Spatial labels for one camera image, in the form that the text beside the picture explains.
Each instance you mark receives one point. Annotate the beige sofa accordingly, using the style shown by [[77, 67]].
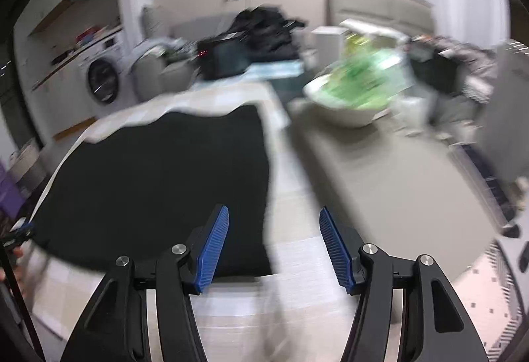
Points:
[[153, 68]]

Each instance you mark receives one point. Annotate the black knit sweater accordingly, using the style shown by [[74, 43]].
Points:
[[144, 180]]

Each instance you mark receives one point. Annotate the white washing machine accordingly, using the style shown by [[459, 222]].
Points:
[[103, 80]]

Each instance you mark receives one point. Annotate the black pressure cooker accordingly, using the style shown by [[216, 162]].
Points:
[[227, 56]]

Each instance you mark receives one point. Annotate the white bowl of green packets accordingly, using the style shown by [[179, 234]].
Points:
[[343, 114]]

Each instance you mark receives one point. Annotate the black jacket pile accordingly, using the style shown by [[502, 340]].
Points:
[[264, 31]]

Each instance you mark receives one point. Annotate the black bag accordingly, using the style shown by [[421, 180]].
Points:
[[438, 68]]

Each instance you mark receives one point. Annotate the white laundry basket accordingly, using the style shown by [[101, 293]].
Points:
[[29, 167]]

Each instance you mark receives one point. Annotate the beige armchair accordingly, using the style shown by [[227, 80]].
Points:
[[380, 6]]

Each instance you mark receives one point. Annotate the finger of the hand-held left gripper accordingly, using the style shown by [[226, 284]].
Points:
[[27, 227]]

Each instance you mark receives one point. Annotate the white counter cabinet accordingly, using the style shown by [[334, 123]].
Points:
[[62, 68]]

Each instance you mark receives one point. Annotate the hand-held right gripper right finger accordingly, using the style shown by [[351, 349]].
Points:
[[334, 254]]

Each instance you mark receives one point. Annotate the white dotted rug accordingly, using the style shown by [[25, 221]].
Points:
[[492, 296]]

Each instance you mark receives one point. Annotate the purple bag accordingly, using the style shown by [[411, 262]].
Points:
[[8, 192]]

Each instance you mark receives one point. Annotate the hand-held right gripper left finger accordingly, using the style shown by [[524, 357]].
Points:
[[213, 250]]

